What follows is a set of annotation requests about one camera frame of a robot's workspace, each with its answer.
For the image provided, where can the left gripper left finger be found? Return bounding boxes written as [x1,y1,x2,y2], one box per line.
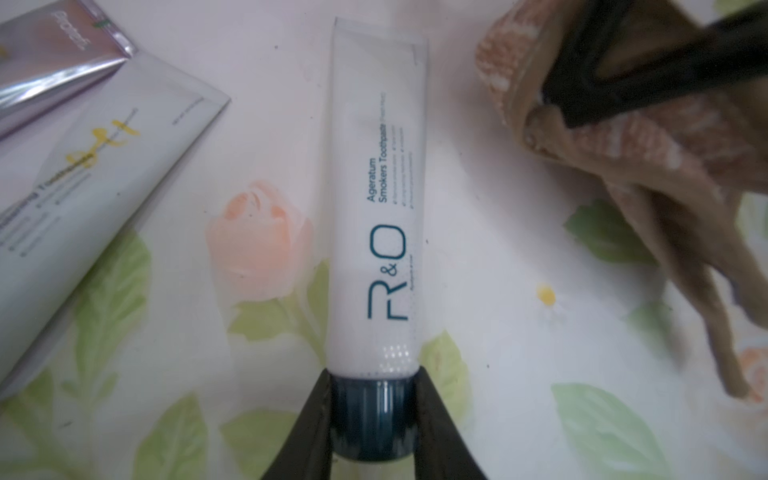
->
[262,370,333,480]

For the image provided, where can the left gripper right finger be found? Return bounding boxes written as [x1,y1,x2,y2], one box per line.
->
[414,367,486,480]

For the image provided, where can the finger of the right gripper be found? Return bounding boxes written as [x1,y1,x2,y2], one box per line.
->
[542,1,767,128]

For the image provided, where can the teal cap toothpaste tube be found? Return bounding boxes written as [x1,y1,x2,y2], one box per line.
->
[326,18,428,463]

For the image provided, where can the black cap toothpaste tube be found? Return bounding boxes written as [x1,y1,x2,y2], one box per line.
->
[1,53,230,389]

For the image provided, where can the metallic pink toothpaste tube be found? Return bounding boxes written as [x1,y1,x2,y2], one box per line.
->
[1,1,137,137]

